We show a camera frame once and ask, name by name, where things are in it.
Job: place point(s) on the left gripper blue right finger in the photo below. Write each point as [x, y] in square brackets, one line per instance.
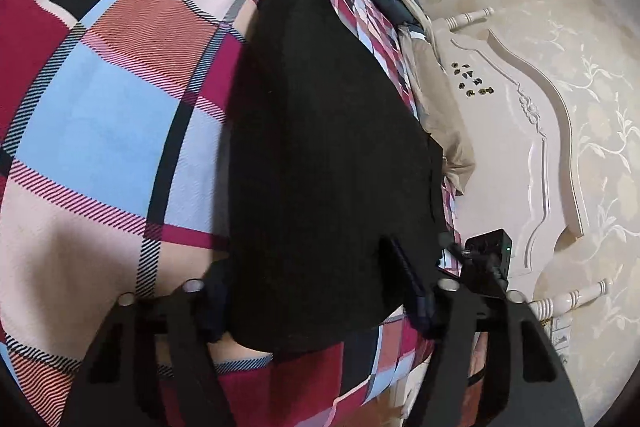
[418, 300]

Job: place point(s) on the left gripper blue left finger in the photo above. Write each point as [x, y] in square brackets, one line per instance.
[215, 314]

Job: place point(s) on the black pants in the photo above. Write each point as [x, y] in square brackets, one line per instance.
[326, 163]

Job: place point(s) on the white carved headboard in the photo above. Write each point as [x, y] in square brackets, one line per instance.
[526, 179]

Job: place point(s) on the beige pillow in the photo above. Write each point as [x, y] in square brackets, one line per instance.
[438, 111]

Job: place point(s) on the plaid bed sheet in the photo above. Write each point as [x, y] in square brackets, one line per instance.
[114, 168]

